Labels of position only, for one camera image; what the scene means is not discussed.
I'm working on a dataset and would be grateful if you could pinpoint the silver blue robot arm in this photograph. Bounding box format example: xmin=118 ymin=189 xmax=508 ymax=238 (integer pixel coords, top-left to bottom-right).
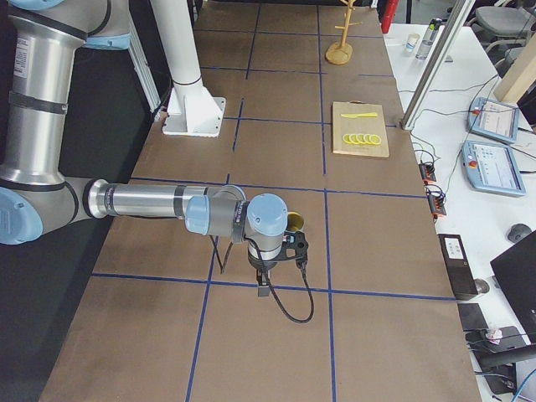
xmin=1 ymin=1 xmax=287 ymax=296

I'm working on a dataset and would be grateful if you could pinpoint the wooden cutting board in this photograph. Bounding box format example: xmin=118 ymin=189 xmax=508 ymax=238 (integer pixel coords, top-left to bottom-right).
xmin=332 ymin=101 xmax=389 ymax=158

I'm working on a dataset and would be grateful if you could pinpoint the orange black connector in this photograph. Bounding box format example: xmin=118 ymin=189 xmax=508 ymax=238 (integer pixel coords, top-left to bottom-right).
xmin=419 ymin=162 xmax=436 ymax=184
xmin=425 ymin=187 xmax=446 ymax=219

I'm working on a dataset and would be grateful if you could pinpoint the black camera cable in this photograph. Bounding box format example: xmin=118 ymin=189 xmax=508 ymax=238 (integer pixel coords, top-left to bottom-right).
xmin=209 ymin=234 xmax=315 ymax=324

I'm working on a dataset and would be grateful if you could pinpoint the grey cup yellow inside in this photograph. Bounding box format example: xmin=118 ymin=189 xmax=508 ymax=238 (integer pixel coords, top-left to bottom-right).
xmin=286 ymin=211 xmax=305 ymax=233

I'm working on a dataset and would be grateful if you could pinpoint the lower orange black connector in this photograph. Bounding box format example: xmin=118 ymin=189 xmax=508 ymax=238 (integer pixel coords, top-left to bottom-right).
xmin=425 ymin=187 xmax=446 ymax=219

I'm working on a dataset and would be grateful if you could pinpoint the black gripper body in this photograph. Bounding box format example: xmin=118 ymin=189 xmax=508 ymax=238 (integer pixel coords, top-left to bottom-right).
xmin=248 ymin=254 xmax=273 ymax=273

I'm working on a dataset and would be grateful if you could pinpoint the clear water bottle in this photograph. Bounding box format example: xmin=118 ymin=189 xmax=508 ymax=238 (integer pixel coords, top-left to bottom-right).
xmin=415 ymin=18 xmax=442 ymax=59

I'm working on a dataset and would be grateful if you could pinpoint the black box white label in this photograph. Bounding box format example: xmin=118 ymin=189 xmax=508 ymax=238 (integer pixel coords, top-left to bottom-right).
xmin=438 ymin=234 xmax=478 ymax=301

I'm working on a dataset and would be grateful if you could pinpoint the aluminium frame post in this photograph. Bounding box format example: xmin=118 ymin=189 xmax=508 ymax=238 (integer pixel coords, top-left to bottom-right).
xmin=400 ymin=0 xmax=475 ymax=131

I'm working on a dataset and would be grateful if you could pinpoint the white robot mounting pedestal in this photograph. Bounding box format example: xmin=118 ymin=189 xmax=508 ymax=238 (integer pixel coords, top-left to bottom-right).
xmin=151 ymin=0 xmax=226 ymax=137

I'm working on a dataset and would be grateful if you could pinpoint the teach pendant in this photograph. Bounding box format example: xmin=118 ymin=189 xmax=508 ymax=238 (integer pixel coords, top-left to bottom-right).
xmin=461 ymin=141 xmax=526 ymax=197
xmin=468 ymin=97 xmax=520 ymax=144

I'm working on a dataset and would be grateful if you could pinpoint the upper teach pendant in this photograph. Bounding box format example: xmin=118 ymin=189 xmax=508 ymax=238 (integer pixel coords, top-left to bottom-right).
xmin=468 ymin=97 xmax=520 ymax=144

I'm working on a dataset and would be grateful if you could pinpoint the black monitor stand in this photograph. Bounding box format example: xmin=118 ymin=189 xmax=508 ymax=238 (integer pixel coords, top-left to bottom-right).
xmin=466 ymin=327 xmax=535 ymax=394

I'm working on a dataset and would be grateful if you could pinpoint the paper cup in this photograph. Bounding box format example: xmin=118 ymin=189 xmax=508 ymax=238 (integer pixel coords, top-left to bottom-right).
xmin=405 ymin=33 xmax=420 ymax=54

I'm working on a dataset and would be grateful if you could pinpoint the yellow plastic knife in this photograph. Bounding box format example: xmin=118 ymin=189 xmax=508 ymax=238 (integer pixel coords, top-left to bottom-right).
xmin=340 ymin=112 xmax=378 ymax=119

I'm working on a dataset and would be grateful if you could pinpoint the lower teach pendant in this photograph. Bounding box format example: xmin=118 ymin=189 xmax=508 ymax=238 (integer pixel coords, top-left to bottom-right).
xmin=461 ymin=141 xmax=526 ymax=197

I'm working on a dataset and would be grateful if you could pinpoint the wooden cup storage rack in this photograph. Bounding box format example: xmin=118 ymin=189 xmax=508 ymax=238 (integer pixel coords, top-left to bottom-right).
xmin=325 ymin=0 xmax=356 ymax=65

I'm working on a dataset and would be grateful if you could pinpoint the grey office chair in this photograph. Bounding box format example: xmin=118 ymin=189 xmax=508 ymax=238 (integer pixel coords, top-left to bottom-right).
xmin=467 ymin=5 xmax=535 ymax=74

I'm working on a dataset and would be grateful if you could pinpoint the grey computer mouse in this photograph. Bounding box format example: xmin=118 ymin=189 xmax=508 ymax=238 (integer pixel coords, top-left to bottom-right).
xmin=507 ymin=224 xmax=533 ymax=243

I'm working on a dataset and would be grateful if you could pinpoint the upper orange black connector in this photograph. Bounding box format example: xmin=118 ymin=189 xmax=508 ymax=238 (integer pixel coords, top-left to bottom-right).
xmin=419 ymin=162 xmax=436 ymax=184

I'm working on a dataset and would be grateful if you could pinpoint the black laptop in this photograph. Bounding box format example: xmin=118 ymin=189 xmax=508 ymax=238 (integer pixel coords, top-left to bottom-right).
xmin=491 ymin=234 xmax=535 ymax=343

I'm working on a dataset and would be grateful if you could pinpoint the brown paper table cover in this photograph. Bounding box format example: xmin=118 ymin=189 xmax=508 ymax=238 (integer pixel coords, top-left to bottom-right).
xmin=38 ymin=3 xmax=483 ymax=402

